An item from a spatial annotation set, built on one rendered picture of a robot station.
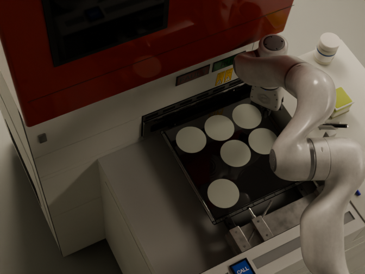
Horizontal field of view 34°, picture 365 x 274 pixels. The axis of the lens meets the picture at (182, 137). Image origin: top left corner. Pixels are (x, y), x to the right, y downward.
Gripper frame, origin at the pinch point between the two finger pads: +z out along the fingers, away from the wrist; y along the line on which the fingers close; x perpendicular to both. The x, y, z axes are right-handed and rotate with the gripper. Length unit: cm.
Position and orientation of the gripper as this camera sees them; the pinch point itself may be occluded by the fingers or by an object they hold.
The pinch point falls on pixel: (265, 110)
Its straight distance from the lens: 195.6
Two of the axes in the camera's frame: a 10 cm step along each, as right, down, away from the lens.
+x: 5.2, -7.1, 4.6
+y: 8.5, 4.1, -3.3
